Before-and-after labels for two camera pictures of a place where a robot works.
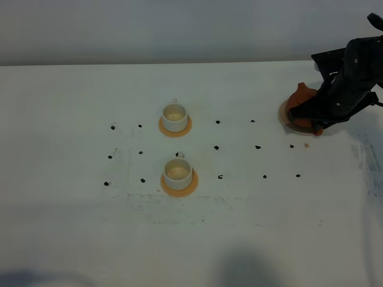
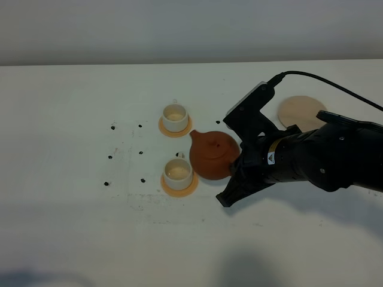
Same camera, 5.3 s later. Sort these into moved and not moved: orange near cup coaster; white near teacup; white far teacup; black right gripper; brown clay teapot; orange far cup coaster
Moved: black right gripper; brown clay teapot
Not moved: white far teacup; orange near cup coaster; orange far cup coaster; white near teacup
